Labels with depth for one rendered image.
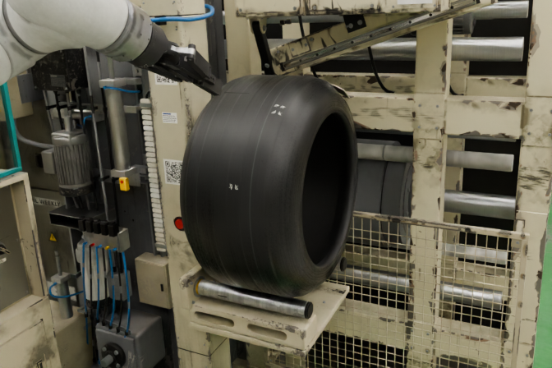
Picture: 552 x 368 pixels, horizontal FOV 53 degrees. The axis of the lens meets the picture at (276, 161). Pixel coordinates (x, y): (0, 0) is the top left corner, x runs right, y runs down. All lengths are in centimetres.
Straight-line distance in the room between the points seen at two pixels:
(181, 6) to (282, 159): 52
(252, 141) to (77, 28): 58
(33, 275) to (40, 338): 18
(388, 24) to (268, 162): 64
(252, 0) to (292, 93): 43
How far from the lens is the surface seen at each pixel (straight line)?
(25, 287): 175
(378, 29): 168
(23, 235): 169
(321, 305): 170
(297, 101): 132
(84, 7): 79
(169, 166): 161
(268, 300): 152
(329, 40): 174
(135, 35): 86
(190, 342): 185
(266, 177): 123
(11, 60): 87
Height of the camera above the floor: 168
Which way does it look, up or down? 16 degrees down
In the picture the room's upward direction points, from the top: 2 degrees counter-clockwise
